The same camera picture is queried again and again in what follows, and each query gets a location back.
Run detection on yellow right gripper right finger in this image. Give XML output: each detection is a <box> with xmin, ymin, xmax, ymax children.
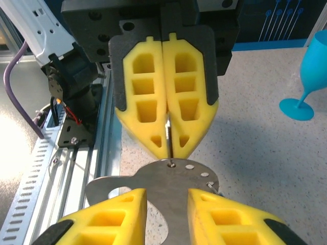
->
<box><xmin>187</xmin><ymin>188</ymin><xmax>309</xmax><ymax>245</ymax></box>

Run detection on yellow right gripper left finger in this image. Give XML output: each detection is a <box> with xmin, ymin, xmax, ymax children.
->
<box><xmin>32</xmin><ymin>188</ymin><xmax>148</xmax><ymax>245</ymax></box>

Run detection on silver key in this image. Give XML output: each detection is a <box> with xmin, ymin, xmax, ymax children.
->
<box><xmin>165</xmin><ymin>112</ymin><xmax>177</xmax><ymax>168</ymax></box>

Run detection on silver metal keyring plate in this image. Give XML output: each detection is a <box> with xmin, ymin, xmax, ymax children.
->
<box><xmin>85</xmin><ymin>158</ymin><xmax>221</xmax><ymax>245</ymax></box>

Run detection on teal plastic goblet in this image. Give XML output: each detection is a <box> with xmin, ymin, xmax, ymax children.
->
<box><xmin>278</xmin><ymin>30</ymin><xmax>327</xmax><ymax>121</ymax></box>

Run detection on left arm base wires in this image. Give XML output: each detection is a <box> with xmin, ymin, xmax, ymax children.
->
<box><xmin>50</xmin><ymin>95</ymin><xmax>83</xmax><ymax>127</ymax></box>

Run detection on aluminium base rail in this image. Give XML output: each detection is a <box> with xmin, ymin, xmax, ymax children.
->
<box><xmin>33</xmin><ymin>68</ymin><xmax>123</xmax><ymax>245</ymax></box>

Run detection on white slotted cable duct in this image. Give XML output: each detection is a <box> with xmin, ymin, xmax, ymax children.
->
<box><xmin>0</xmin><ymin>125</ymin><xmax>67</xmax><ymax>245</ymax></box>

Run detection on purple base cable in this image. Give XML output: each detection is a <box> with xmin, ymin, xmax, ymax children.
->
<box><xmin>2</xmin><ymin>40</ymin><xmax>46</xmax><ymax>140</ymax></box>

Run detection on aluminium frame post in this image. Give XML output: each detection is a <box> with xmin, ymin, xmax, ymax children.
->
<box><xmin>302</xmin><ymin>0</ymin><xmax>327</xmax><ymax>49</ymax></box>

